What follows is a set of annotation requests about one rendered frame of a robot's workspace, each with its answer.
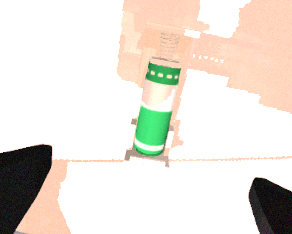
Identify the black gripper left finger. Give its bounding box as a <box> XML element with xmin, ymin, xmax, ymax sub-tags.
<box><xmin>0</xmin><ymin>144</ymin><xmax>53</xmax><ymax>234</ymax></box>

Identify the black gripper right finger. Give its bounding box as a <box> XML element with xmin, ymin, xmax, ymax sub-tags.
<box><xmin>249</xmin><ymin>177</ymin><xmax>292</xmax><ymax>234</ymax></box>

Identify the green and cream battery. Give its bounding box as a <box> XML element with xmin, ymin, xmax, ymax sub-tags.
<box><xmin>133</xmin><ymin>61</ymin><xmax>182</xmax><ymax>157</ymax></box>

